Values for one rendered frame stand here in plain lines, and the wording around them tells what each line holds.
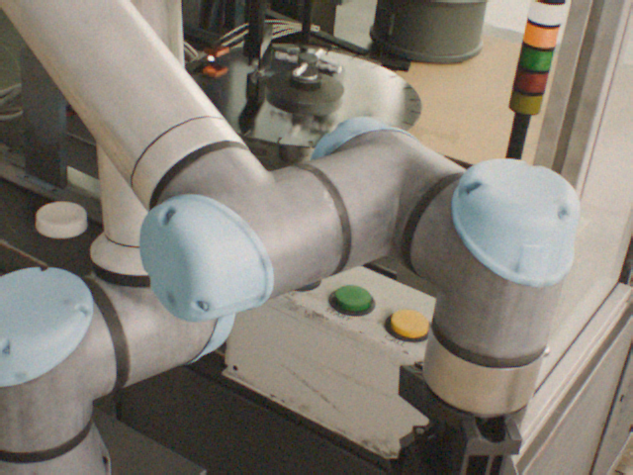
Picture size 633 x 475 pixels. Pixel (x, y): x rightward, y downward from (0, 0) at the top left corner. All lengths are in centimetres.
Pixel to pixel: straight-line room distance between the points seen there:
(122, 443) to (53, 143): 56
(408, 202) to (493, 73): 152
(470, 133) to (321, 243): 128
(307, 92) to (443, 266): 83
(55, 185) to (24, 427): 66
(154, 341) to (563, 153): 42
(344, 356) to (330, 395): 6
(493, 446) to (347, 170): 20
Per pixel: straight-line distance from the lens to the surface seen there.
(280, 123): 139
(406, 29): 215
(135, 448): 117
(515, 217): 61
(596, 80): 92
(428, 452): 75
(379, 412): 115
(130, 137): 66
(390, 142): 70
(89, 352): 99
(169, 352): 104
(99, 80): 69
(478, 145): 186
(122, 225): 100
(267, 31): 150
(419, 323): 111
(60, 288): 100
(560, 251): 63
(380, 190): 66
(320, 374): 117
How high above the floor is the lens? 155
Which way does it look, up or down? 32 degrees down
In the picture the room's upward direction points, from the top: 7 degrees clockwise
